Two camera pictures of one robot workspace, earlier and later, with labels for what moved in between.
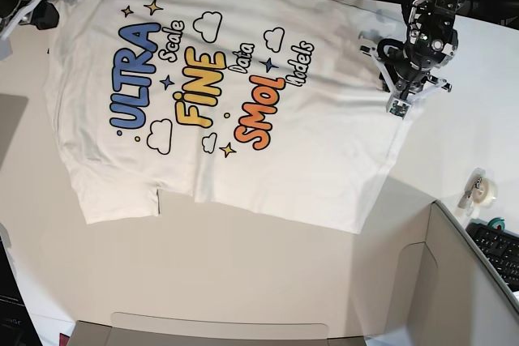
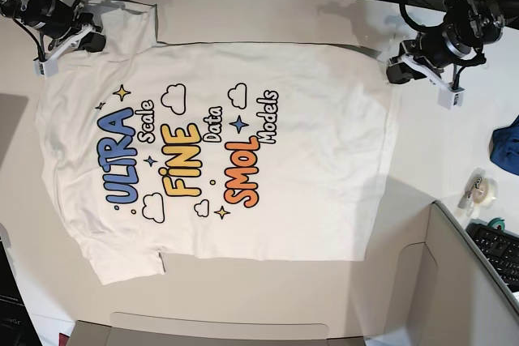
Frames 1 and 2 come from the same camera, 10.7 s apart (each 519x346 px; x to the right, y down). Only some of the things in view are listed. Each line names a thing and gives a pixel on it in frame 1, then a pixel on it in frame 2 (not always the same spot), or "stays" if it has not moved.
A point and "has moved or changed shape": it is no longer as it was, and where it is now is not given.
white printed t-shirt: [233, 98] has moved or changed shape
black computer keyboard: [500, 248] stays
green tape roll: [497, 221] stays
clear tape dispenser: [479, 193] stays
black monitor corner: [17, 327] stays
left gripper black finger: [45, 15] to [93, 42]
